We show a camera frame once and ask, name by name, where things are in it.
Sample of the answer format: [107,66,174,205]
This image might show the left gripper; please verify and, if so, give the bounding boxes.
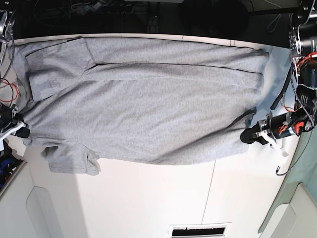
[240,113,301,144]

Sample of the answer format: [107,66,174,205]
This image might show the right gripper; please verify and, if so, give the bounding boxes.
[0,104,30,138]

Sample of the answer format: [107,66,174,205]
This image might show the grey t-shirt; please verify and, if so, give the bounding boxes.
[13,37,269,175]

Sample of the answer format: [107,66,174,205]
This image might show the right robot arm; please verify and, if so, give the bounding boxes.
[0,0,30,141]

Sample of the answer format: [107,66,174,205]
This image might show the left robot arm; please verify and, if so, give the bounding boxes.
[240,0,317,145]

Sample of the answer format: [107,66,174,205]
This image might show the blue black clutter pile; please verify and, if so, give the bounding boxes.
[0,145,23,189]

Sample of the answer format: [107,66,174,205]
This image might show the white vent grille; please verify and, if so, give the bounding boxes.
[168,223,231,238]

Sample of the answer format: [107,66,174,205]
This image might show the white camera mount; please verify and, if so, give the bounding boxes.
[0,121,29,151]
[256,130,289,157]

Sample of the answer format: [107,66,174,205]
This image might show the black cables on wall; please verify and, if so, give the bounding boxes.
[268,9,283,33]

